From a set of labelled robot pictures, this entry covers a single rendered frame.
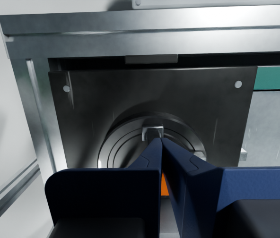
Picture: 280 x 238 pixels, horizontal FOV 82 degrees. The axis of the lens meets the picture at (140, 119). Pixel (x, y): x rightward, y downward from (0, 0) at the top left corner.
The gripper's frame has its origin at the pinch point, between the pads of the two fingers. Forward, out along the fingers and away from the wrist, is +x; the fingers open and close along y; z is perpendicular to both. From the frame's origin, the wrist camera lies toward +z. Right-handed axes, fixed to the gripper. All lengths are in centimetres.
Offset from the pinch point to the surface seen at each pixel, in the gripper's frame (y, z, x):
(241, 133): -11.4, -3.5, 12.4
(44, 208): 26.1, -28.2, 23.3
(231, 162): -10.8, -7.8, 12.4
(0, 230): 40, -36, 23
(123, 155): 3.7, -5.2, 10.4
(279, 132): -20.9, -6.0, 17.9
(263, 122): -18.0, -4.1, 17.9
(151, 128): 0.3, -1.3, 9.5
